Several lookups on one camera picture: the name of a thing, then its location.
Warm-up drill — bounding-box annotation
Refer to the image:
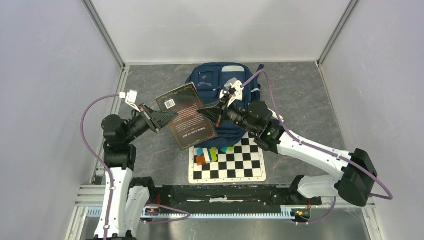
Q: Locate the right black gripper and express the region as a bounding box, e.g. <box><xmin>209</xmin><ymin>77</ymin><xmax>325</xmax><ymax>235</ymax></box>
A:
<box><xmin>198</xmin><ymin>93</ymin><xmax>258</xmax><ymax>136</ymax></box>

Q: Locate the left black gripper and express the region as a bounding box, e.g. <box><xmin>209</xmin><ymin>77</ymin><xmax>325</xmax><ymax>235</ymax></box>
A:
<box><xmin>123</xmin><ymin>102</ymin><xmax>178</xmax><ymax>143</ymax></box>

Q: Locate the black hardcover book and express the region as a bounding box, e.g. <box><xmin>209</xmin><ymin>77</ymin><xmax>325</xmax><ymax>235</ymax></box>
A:
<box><xmin>155</xmin><ymin>82</ymin><xmax>218</xmax><ymax>151</ymax></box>

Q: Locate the navy blue backpack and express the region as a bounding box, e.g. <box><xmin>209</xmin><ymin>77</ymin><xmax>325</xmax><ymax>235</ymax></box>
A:
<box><xmin>184</xmin><ymin>62</ymin><xmax>266</xmax><ymax>149</ymax></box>

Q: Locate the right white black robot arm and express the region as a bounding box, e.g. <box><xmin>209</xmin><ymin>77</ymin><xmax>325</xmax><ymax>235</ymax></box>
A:
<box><xmin>198</xmin><ymin>97</ymin><xmax>378</xmax><ymax>207</ymax></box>

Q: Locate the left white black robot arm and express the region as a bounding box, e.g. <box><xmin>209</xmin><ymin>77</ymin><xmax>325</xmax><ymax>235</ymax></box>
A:
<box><xmin>93</xmin><ymin>104</ymin><xmax>177</xmax><ymax>240</ymax></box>

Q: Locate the teal toy block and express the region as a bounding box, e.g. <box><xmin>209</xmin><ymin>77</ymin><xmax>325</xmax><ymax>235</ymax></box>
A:
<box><xmin>220</xmin><ymin>147</ymin><xmax>228</xmax><ymax>154</ymax></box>

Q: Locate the light blue toy block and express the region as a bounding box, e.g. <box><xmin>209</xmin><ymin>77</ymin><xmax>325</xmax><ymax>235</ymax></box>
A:
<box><xmin>196</xmin><ymin>148</ymin><xmax>205</xmax><ymax>157</ymax></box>

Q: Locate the brown orange toy block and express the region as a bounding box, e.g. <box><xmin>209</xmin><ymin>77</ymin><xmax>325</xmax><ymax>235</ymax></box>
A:
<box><xmin>195</xmin><ymin>155</ymin><xmax>207</xmax><ymax>166</ymax></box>

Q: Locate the black and white chessboard mat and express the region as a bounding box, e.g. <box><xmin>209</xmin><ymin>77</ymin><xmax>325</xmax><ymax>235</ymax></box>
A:
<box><xmin>188</xmin><ymin>133</ymin><xmax>267</xmax><ymax>184</ymax></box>

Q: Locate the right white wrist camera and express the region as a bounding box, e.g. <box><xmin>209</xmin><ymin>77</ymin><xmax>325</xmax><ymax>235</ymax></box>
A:
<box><xmin>222</xmin><ymin>77</ymin><xmax>244</xmax><ymax>105</ymax></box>

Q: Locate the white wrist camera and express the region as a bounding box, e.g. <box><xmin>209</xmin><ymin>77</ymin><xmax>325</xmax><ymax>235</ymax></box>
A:
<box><xmin>119</xmin><ymin>90</ymin><xmax>141</xmax><ymax>113</ymax></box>
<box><xmin>222</xmin><ymin>77</ymin><xmax>244</xmax><ymax>105</ymax></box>

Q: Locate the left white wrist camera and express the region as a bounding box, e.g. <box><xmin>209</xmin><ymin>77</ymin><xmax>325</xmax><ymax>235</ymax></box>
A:
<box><xmin>119</xmin><ymin>90</ymin><xmax>141</xmax><ymax>113</ymax></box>

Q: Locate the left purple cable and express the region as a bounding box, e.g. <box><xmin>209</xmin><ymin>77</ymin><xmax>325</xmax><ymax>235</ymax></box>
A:
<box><xmin>80</xmin><ymin>94</ymin><xmax>128</xmax><ymax>240</ymax></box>

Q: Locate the aluminium frame rail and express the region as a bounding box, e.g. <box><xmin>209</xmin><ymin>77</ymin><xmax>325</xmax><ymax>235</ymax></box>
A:
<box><xmin>74</xmin><ymin>185</ymin><xmax>377</xmax><ymax>220</ymax></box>

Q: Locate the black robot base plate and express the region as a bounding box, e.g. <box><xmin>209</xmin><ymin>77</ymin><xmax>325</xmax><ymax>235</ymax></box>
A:
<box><xmin>147</xmin><ymin>184</ymin><xmax>322</xmax><ymax>215</ymax></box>

